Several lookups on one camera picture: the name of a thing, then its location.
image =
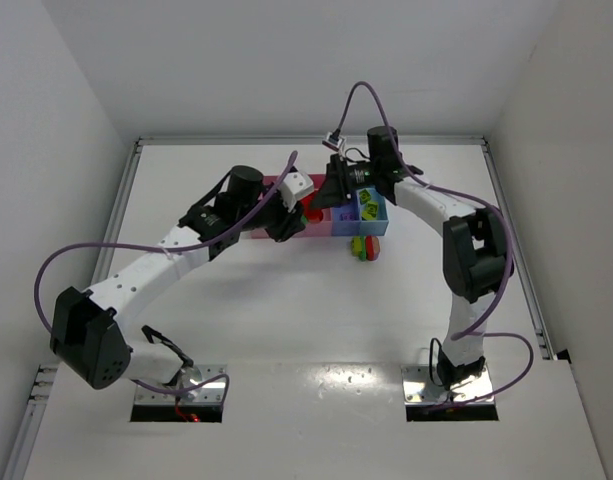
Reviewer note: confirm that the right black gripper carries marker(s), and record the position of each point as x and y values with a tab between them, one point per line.
339	180

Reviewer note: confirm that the light blue bin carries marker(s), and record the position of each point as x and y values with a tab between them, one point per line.
379	226

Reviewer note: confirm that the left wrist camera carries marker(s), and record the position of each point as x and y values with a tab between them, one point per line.
295	187

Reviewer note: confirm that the large pink bin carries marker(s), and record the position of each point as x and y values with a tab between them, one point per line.
270	217

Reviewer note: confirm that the small lime square brick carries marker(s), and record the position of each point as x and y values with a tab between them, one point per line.
364	196

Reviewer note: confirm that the purple-blue bin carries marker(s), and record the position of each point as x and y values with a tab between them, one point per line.
345	221

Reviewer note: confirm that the small pink bin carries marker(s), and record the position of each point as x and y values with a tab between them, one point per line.
322	229

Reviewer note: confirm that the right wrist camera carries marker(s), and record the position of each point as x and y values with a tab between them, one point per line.
334	141

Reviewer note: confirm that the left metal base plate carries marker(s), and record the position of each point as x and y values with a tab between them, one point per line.
198	397

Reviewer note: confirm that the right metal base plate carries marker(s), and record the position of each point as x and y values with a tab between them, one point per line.
465	401

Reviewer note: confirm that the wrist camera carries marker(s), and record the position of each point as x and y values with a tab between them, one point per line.
295	187
334	141

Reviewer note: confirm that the red lime purple lego cluster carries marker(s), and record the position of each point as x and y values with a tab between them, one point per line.
365	248

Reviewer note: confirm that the lime curved lego brick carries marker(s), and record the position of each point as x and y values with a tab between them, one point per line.
372	208

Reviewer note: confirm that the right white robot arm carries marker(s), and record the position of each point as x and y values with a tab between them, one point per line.
476	250

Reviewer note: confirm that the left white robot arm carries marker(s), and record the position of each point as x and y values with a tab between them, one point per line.
89	327

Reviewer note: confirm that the metal base plate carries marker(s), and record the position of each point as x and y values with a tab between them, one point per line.
465	401
198	397

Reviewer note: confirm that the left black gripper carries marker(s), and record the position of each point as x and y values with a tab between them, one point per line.
286	223

